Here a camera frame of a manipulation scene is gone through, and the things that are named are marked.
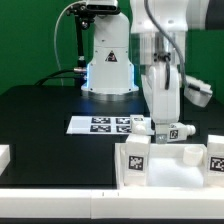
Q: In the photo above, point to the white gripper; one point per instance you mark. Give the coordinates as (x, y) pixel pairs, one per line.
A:
(163, 104)

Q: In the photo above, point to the white square tabletop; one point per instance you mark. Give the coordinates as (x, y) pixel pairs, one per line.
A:
(169, 165)

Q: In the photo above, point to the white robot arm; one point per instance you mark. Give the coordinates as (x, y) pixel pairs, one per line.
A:
(161, 27)

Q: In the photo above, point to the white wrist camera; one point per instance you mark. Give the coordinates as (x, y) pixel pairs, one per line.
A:
(197, 92)

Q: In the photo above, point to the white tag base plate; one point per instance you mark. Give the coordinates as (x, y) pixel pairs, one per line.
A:
(99, 125)

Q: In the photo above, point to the white obstacle fence rail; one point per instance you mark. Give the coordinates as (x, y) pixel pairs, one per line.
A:
(124, 203)

